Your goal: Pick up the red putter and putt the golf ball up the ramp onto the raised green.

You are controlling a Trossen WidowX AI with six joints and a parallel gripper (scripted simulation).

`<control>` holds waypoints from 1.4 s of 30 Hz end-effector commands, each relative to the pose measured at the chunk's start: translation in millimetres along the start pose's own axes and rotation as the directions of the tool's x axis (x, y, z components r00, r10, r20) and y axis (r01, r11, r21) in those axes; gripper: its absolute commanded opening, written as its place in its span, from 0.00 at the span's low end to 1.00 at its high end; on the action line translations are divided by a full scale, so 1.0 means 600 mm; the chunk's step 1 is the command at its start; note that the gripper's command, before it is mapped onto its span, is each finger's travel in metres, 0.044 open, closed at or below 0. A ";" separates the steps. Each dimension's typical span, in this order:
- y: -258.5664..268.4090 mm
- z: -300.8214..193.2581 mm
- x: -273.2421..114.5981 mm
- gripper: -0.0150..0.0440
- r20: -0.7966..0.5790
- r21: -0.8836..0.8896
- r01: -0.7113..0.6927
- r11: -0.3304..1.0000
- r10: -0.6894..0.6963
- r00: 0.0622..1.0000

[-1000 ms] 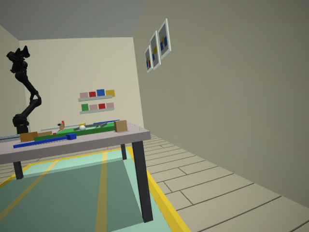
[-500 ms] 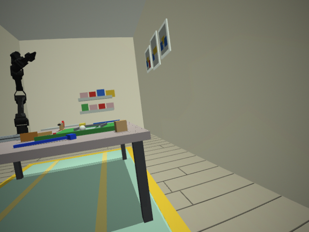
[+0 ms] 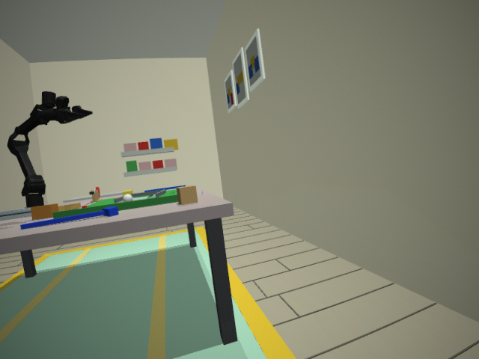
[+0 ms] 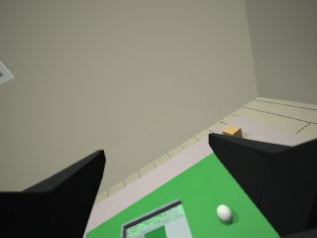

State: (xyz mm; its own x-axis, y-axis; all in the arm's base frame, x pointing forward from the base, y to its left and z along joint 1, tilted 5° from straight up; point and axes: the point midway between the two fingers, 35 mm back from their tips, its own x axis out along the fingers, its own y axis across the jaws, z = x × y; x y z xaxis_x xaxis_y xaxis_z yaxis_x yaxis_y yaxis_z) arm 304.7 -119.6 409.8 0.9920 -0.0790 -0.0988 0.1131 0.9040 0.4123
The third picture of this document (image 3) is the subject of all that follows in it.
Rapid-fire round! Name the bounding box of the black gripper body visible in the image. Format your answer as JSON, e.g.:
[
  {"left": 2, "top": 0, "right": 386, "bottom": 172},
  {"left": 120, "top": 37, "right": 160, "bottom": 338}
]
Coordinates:
[{"left": 52, "top": 106, "right": 79, "bottom": 124}]

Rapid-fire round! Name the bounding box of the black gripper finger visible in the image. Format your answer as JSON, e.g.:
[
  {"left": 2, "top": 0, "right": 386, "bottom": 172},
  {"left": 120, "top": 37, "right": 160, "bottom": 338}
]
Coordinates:
[
  {"left": 64, "top": 109, "right": 85, "bottom": 123},
  {"left": 78, "top": 106, "right": 93, "bottom": 117}
]

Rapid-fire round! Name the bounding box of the brown cube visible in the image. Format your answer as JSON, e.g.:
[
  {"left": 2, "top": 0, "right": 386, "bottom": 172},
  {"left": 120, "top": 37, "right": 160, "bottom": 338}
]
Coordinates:
[{"left": 177, "top": 185, "right": 198, "bottom": 205}]

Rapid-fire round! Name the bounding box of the green putting mat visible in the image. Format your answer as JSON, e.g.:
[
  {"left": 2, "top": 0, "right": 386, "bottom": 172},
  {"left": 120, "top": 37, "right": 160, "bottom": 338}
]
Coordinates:
[{"left": 87, "top": 189, "right": 179, "bottom": 209}]

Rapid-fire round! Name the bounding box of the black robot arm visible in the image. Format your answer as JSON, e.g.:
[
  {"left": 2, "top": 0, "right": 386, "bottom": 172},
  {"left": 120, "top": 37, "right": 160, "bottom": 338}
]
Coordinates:
[{"left": 7, "top": 91, "right": 70, "bottom": 208}]

